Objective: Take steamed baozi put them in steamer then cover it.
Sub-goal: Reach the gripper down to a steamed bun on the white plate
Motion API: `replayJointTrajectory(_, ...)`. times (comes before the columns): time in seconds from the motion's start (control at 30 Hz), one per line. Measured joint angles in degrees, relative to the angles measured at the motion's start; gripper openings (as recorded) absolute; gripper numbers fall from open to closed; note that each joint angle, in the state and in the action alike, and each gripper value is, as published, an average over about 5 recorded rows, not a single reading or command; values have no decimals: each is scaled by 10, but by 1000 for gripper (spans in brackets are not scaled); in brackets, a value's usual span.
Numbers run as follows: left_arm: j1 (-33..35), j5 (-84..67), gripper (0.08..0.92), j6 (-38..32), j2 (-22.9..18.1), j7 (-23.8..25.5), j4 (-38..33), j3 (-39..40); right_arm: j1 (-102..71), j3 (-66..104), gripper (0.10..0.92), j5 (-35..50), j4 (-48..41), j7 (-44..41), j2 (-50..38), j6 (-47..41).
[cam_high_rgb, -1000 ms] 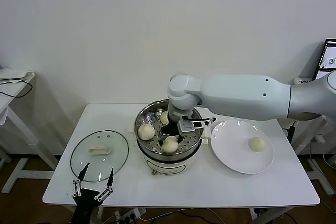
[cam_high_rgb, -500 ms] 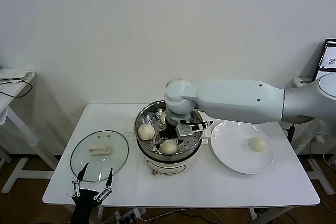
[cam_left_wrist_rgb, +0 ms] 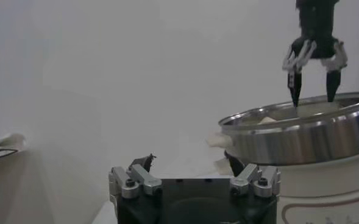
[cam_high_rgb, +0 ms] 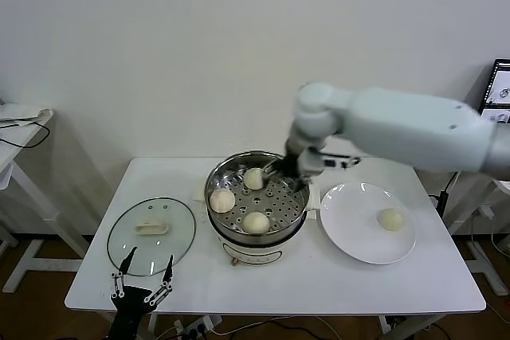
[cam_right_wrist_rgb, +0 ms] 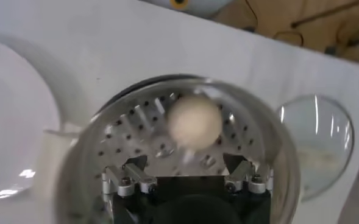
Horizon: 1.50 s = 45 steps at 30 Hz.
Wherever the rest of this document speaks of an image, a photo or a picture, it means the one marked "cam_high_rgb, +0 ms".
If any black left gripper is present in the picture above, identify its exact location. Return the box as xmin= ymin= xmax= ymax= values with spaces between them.
xmin=108 ymin=247 xmax=175 ymax=340

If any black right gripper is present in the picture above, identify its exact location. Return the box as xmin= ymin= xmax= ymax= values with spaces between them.
xmin=261 ymin=151 xmax=312 ymax=194

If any white steamed baozi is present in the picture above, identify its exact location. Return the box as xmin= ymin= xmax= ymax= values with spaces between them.
xmin=376 ymin=207 xmax=406 ymax=233
xmin=209 ymin=190 xmax=237 ymax=214
xmin=241 ymin=211 xmax=271 ymax=236
xmin=242 ymin=167 xmax=265 ymax=191

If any glass lid with white handle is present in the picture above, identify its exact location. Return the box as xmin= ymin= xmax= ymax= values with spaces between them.
xmin=106 ymin=196 xmax=197 ymax=277

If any stainless steel steamer basket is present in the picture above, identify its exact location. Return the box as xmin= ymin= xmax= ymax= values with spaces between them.
xmin=204 ymin=150 xmax=311 ymax=237

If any steel steamer pot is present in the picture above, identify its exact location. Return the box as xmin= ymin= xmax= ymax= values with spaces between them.
xmin=193 ymin=180 xmax=322 ymax=268

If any white power strip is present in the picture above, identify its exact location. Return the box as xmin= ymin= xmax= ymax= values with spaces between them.
xmin=173 ymin=315 xmax=223 ymax=337

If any white round plate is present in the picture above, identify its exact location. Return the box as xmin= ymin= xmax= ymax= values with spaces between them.
xmin=319 ymin=182 xmax=418 ymax=265

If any white side table with cloth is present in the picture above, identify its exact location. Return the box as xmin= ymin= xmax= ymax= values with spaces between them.
xmin=0 ymin=107 xmax=95 ymax=294

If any white side table with laptop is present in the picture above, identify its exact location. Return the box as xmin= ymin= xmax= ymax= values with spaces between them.
xmin=441 ymin=174 xmax=510 ymax=297

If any open grey laptop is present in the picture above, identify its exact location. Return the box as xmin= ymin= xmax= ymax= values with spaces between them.
xmin=480 ymin=57 xmax=510 ymax=124

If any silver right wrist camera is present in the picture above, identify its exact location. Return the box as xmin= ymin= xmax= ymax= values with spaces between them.
xmin=304 ymin=147 xmax=363 ymax=177

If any thin black cable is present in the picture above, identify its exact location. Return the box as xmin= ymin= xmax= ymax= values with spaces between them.
xmin=0 ymin=119 xmax=52 ymax=150

